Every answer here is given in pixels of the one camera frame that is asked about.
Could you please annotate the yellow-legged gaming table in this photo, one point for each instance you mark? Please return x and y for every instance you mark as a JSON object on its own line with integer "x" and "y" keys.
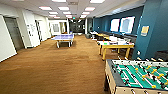
{"x": 116, "y": 46}

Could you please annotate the papers on gaming table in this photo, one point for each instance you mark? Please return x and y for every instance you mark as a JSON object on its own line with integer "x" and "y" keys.
{"x": 118, "y": 41}

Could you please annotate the wooden lounge table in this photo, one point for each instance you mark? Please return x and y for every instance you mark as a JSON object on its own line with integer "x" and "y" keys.
{"x": 100, "y": 35}

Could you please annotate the blue ping pong table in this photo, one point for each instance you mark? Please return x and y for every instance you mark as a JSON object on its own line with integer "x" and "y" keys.
{"x": 63, "y": 37}

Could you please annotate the bright window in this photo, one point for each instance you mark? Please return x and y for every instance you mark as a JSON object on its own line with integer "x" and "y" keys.
{"x": 127, "y": 25}
{"x": 115, "y": 25}

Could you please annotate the ceiling light panel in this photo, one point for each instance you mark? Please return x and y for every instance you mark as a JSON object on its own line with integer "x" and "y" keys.
{"x": 89, "y": 9}
{"x": 63, "y": 8}
{"x": 45, "y": 8}

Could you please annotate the foosball table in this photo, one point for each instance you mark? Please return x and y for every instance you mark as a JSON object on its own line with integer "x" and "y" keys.
{"x": 140, "y": 76}

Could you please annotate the grey elevator door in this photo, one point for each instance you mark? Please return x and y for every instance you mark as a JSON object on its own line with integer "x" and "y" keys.
{"x": 14, "y": 33}

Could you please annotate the yellow wall sign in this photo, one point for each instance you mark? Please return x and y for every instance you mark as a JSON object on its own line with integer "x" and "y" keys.
{"x": 145, "y": 30}

